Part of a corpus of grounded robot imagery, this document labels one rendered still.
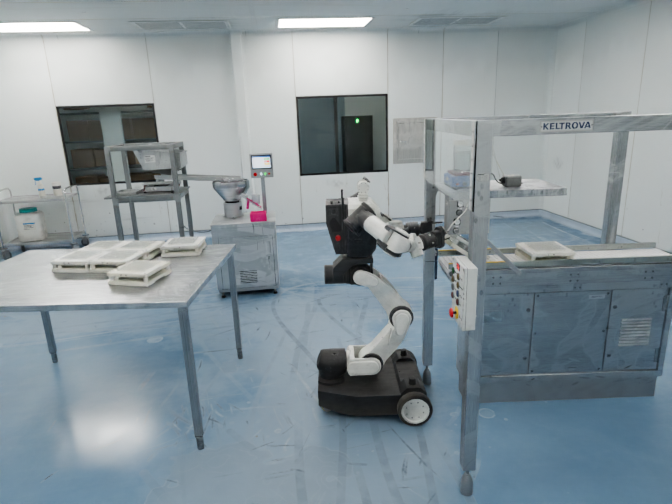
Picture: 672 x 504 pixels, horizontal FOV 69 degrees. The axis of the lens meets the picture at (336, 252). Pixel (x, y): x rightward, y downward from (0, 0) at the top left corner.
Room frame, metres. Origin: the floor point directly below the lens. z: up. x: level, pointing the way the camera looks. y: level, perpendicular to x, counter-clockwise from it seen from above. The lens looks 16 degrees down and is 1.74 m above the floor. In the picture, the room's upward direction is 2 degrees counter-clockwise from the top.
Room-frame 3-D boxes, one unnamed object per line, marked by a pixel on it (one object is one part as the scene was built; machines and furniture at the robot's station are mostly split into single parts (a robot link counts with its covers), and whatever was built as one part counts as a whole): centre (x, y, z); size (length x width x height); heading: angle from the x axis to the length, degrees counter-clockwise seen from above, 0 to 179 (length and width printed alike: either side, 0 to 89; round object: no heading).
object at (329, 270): (2.68, -0.07, 0.87); 0.28 x 0.13 x 0.18; 90
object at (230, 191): (4.91, 0.97, 0.95); 0.49 x 0.36 x 0.37; 97
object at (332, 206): (2.68, -0.10, 1.14); 0.34 x 0.30 x 0.36; 0
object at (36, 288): (2.82, 1.48, 0.86); 1.50 x 1.10 x 0.04; 88
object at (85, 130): (7.17, 3.17, 1.43); 1.32 x 0.01 x 1.11; 97
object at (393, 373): (2.69, -0.17, 0.19); 0.64 x 0.52 x 0.33; 90
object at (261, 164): (5.03, 0.73, 1.07); 0.23 x 0.10 x 0.62; 97
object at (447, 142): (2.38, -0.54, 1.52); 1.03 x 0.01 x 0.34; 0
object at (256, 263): (4.86, 0.92, 0.38); 0.63 x 0.57 x 0.76; 97
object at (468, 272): (1.84, -0.51, 1.03); 0.17 x 0.06 x 0.26; 0
